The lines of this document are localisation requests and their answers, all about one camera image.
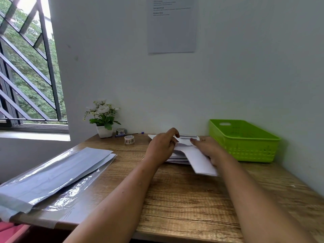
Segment person's left hand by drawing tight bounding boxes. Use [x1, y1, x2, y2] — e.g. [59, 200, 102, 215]
[144, 127, 180, 167]

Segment person's right hand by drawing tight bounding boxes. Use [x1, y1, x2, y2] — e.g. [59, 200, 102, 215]
[190, 136, 230, 167]

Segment white paper envelope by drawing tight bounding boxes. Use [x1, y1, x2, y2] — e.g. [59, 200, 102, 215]
[174, 137, 219, 177]

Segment person's right forearm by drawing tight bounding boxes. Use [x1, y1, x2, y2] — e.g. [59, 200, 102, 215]
[217, 155, 318, 243]

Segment person's left forearm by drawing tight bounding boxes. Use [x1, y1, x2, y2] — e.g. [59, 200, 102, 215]
[63, 157, 163, 243]

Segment stack of white envelopes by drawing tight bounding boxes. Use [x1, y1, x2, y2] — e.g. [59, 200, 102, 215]
[148, 134, 200, 165]

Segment blue pen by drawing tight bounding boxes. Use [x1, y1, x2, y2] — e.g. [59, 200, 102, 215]
[115, 132, 144, 138]

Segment green plastic basket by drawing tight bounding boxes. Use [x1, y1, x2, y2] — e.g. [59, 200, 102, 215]
[209, 119, 281, 163]

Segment white flowers in white pot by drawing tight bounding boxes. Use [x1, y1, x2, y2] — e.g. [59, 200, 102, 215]
[83, 99, 122, 139]

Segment clear plastic sleeve of envelopes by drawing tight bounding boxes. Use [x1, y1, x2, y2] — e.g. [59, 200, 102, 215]
[0, 147, 117, 229]

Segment grey metal window grille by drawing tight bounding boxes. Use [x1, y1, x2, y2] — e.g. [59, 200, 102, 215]
[0, 0, 68, 122]

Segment pink stool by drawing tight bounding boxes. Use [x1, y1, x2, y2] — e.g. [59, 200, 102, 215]
[0, 221, 31, 243]

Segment white paper sheet on wall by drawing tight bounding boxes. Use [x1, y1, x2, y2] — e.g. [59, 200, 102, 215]
[147, 0, 199, 53]

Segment grey window frame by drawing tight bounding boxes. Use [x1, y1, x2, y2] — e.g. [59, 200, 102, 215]
[0, 119, 69, 134]

